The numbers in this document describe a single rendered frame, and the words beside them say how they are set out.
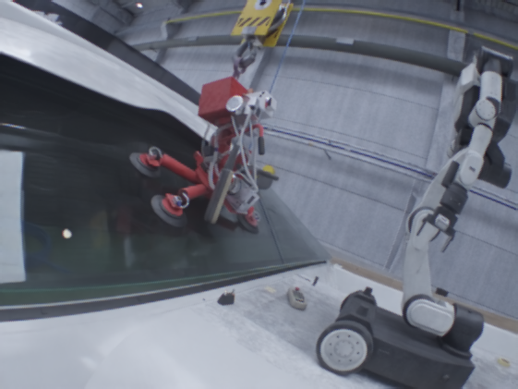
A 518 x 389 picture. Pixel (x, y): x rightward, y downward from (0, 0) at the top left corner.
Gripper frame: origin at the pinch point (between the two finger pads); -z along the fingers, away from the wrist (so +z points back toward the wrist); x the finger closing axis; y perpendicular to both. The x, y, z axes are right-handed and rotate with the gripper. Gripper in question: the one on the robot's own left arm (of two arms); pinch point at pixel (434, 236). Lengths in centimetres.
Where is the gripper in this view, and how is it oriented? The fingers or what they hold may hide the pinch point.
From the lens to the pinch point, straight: 99.2
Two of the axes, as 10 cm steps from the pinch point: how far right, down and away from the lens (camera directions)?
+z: 5.1, -8.5, -1.1
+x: -7.4, -5.0, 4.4
